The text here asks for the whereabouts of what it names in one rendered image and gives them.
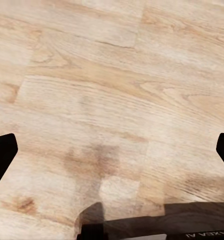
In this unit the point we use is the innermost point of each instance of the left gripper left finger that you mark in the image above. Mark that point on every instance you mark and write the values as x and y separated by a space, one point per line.
8 150

